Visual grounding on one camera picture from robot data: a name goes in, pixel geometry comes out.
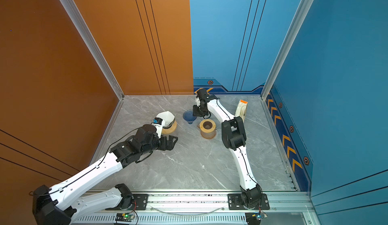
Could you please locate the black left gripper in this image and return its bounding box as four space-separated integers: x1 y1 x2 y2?
141 133 179 157

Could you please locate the blue glass ribbed dripper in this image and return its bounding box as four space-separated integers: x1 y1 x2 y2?
182 110 197 125

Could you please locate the wooden dripper ring stand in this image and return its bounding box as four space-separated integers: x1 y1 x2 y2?
162 122 177 135

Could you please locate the white paper coffee filter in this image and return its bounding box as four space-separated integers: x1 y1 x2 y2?
156 111 175 128

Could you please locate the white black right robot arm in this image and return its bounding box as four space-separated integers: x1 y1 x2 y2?
193 88 263 209

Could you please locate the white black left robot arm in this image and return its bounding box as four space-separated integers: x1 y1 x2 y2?
32 124 178 225

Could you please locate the orange coffee filter box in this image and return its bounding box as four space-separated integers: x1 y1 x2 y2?
237 99 249 119

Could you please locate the orange glass pitcher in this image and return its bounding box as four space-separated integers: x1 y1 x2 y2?
198 125 217 139

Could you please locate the green circuit board left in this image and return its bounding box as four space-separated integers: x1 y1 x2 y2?
115 213 136 224

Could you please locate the green circuit board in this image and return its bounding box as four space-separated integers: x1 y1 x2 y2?
245 212 268 225
115 213 136 224

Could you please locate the green circuit board right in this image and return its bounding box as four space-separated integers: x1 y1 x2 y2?
245 212 268 225

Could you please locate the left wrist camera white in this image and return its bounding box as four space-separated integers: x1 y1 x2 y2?
152 117 165 138

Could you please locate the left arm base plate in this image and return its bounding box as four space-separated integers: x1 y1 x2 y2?
106 194 149 211

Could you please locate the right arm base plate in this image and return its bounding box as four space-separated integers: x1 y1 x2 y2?
227 193 270 210

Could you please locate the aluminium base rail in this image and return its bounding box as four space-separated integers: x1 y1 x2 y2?
71 191 320 225

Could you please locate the aluminium corner post right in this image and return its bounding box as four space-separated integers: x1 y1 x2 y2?
260 0 314 100

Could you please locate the aluminium corner post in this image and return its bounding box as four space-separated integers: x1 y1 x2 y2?
59 0 124 101
260 0 314 100

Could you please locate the aluminium corner post left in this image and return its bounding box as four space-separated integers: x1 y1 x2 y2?
59 0 124 101

